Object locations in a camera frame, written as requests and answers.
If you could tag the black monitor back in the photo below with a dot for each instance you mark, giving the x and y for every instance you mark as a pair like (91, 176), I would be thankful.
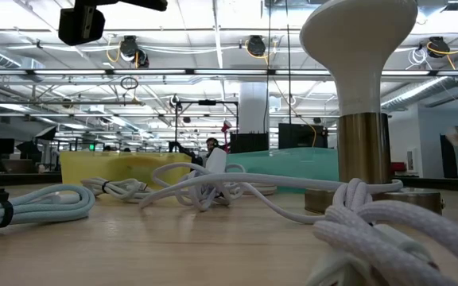
(249, 143)

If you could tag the yellow plastic bin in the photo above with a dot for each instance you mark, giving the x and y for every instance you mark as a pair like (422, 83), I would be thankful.
(94, 167)

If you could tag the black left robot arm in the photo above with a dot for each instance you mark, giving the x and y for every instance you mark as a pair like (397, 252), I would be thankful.
(141, 4)

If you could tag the wide black monitor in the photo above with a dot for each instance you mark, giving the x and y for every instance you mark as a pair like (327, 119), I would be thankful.
(296, 137)

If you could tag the long ceiling light bar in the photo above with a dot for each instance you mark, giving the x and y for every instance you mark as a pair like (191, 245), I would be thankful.
(153, 72)

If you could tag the person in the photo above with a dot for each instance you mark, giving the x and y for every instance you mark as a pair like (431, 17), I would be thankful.
(212, 144)

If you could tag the black metal rig frame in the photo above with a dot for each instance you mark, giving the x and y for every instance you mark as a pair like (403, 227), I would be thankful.
(176, 119)

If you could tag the white building column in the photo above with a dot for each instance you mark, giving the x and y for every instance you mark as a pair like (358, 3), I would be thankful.
(253, 107)

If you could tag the white and brass lamp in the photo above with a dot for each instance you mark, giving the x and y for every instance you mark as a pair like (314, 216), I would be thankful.
(364, 147)

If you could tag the red box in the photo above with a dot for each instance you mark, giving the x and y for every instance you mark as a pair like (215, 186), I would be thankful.
(398, 166)

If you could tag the teal plastic bin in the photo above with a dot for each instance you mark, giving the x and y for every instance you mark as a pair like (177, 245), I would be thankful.
(292, 165)

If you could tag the red desk lamp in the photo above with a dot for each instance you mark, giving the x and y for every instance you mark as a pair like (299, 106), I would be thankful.
(226, 127)

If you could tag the white power adapter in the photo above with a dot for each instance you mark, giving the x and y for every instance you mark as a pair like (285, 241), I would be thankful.
(216, 161)

